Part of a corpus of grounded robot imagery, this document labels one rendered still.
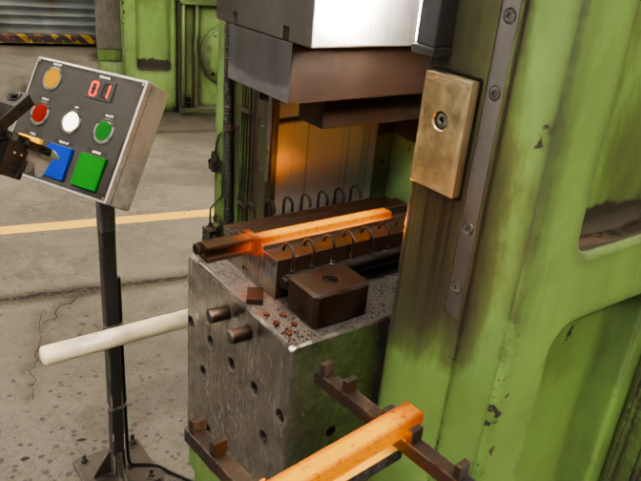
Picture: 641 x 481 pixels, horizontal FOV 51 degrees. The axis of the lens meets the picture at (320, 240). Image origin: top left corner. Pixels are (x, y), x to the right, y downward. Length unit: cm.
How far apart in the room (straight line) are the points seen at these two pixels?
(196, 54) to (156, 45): 34
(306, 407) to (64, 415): 138
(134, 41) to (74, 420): 402
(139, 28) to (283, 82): 489
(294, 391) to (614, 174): 62
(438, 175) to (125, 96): 79
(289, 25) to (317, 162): 49
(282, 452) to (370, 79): 66
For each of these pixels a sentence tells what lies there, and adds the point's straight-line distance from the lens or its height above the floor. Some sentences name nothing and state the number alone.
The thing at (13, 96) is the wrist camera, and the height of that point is 120.
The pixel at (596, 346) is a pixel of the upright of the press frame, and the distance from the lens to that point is 138.
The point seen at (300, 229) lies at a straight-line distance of 127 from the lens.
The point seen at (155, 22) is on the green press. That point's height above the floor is 73.
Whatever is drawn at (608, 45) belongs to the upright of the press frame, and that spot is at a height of 143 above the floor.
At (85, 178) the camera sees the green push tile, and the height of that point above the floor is 100.
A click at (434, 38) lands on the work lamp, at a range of 98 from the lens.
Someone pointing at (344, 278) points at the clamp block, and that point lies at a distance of 117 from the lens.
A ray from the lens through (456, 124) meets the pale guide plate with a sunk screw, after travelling 98.
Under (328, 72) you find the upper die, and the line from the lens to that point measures 112.
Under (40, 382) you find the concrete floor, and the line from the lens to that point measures 261.
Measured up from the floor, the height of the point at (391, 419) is 98.
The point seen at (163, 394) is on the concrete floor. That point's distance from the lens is 249.
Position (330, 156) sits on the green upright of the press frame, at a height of 107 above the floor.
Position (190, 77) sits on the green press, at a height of 31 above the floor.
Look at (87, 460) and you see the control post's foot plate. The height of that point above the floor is 2.
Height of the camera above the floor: 152
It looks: 25 degrees down
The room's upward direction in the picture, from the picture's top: 5 degrees clockwise
